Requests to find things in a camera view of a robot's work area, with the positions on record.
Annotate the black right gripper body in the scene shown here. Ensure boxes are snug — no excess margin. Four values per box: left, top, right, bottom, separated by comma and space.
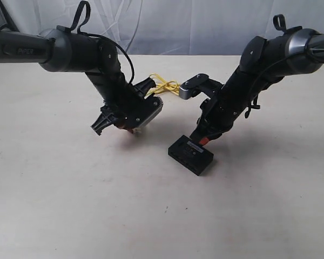
190, 97, 246, 143

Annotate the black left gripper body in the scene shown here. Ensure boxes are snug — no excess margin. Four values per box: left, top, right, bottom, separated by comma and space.
99, 80, 157, 126

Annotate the black network switch box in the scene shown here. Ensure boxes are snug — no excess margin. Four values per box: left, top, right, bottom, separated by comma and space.
167, 135, 214, 176

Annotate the yellow ethernet cable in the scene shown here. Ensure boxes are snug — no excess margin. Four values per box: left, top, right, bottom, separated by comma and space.
148, 73, 182, 97

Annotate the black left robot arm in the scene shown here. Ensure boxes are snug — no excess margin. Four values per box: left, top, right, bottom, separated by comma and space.
0, 1, 163, 135

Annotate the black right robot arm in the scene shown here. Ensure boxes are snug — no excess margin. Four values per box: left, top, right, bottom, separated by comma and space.
181, 14, 324, 146

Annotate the grey backdrop curtain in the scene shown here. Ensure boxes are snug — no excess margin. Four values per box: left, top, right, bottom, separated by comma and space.
0, 0, 324, 57

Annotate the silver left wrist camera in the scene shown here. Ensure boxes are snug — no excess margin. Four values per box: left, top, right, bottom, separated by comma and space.
125, 96, 163, 130

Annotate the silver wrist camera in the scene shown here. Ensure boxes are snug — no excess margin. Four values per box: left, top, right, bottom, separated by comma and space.
179, 73, 223, 100
125, 96, 163, 130

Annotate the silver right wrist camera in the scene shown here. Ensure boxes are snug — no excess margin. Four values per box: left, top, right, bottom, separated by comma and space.
179, 73, 223, 100

